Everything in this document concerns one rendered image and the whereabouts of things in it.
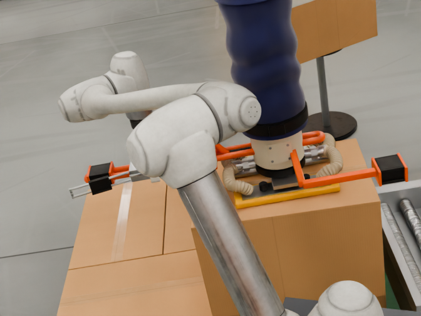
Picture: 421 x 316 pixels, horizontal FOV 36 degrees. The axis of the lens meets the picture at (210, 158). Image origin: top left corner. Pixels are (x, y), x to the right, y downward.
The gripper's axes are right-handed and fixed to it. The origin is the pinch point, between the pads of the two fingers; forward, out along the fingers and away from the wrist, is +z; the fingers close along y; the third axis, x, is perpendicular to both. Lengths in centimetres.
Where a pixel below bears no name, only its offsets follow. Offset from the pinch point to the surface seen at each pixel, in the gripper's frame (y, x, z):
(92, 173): -1.6, 20.5, -3.0
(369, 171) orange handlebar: -25, -66, -1
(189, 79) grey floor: 319, 14, 104
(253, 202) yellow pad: -13.3, -30.8, 11.0
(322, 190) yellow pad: -13, -53, 11
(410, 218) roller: 19, -89, 53
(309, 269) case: -20, -45, 37
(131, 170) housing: -2.7, 7.1, -2.1
